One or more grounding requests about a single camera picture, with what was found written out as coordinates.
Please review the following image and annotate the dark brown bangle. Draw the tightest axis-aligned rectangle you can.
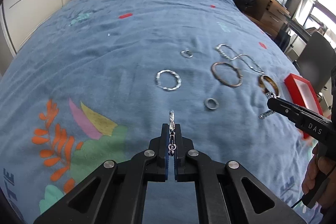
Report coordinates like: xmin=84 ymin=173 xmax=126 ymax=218
xmin=258 ymin=75 xmax=281 ymax=98

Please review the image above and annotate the silver band ring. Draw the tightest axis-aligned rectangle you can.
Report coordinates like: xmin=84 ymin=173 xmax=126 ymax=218
xmin=204 ymin=97 xmax=220 ymax=111

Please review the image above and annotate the person right hand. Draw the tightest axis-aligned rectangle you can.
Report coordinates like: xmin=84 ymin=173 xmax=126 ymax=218
xmin=302 ymin=143 xmax=335 ymax=209

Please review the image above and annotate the twisted silver hoop earring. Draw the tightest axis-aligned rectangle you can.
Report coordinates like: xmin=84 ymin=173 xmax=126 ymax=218
xmin=155 ymin=69 xmax=182 ymax=92

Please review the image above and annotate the wooden drawer cabinet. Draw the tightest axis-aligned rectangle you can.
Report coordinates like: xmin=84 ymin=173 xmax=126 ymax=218
xmin=247 ymin=0 xmax=289 ymax=39

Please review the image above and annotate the silver chain necklace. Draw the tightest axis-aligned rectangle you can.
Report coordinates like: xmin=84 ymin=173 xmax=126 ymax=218
xmin=215 ymin=43 xmax=265 ymax=75

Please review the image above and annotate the dark grey chair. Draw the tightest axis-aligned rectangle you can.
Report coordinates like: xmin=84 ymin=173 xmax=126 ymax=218
xmin=293 ymin=32 xmax=335 ymax=106

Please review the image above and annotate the red shallow box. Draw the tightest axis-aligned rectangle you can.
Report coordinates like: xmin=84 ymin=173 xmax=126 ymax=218
xmin=283 ymin=73 xmax=324 ymax=140

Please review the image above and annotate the glass top desk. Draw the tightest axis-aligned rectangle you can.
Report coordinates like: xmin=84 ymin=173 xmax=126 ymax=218
xmin=284 ymin=14 xmax=311 ymax=43

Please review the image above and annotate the thin silver bangle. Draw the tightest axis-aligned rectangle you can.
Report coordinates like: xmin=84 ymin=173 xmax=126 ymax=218
xmin=211 ymin=62 xmax=243 ymax=88

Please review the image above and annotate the blue patterned bedspread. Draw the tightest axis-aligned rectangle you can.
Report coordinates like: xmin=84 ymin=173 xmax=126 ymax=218
xmin=1 ymin=0 xmax=311 ymax=223

